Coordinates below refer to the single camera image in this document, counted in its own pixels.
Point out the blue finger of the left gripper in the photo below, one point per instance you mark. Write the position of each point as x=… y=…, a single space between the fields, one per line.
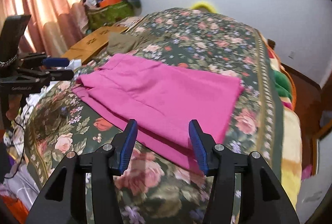
x=61 y=74
x=55 y=62

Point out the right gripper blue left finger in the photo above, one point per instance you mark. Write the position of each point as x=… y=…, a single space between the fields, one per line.
x=123 y=144

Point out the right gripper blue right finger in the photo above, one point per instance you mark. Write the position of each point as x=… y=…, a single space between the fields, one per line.
x=202 y=145

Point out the pink pants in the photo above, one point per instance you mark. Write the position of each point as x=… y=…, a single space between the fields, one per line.
x=163 y=100

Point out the floral bed cover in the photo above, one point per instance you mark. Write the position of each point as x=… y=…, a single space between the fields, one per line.
x=201 y=66

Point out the olive green garment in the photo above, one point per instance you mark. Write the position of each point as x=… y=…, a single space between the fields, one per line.
x=123 y=43

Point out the green storage bag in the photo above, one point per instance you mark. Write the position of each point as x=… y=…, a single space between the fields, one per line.
x=109 y=15

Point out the pink striped curtain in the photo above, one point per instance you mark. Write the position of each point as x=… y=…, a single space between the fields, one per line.
x=39 y=3

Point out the orange box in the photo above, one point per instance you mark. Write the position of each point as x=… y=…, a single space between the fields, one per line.
x=105 y=3

